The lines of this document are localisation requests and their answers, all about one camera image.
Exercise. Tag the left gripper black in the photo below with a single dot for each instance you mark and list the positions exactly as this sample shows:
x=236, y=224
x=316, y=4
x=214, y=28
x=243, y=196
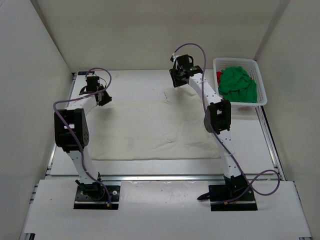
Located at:
x=107, y=99

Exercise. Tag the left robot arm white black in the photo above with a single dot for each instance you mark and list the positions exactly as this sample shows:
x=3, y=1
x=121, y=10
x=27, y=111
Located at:
x=71, y=133

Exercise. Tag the red t shirt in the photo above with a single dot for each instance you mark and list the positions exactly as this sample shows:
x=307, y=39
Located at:
x=218, y=76

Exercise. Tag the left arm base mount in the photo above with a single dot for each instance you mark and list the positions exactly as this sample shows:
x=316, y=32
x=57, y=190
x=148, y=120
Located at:
x=94, y=197

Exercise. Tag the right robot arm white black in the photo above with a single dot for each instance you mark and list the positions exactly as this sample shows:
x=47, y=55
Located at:
x=217, y=118

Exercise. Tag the blue label sticker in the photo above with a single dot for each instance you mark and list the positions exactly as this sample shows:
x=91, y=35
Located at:
x=84, y=73

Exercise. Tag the white plastic basket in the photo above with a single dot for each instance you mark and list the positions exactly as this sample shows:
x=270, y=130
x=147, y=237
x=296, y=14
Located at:
x=252, y=68

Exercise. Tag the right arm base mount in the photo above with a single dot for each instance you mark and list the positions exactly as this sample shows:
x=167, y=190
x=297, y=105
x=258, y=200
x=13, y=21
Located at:
x=225, y=197

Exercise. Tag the white t shirt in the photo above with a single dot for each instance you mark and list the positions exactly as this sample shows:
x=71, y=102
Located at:
x=171, y=129

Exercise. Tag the green t shirt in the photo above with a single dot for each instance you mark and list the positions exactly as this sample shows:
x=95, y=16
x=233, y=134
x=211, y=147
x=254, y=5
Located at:
x=237, y=86

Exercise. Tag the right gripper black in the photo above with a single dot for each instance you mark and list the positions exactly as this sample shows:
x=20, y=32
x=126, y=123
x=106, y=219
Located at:
x=174, y=73

